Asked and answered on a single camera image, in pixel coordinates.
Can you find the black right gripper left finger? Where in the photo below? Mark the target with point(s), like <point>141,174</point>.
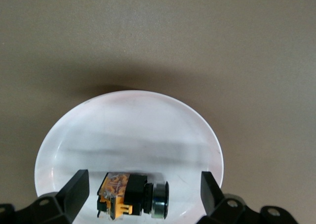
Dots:
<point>71,196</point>

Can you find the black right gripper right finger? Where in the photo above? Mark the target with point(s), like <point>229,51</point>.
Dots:
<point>212,199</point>

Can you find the orange black push-button switch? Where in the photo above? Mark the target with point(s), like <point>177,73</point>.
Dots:
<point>133,192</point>

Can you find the pale pink round plate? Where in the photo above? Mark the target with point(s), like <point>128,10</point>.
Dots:
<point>128,125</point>

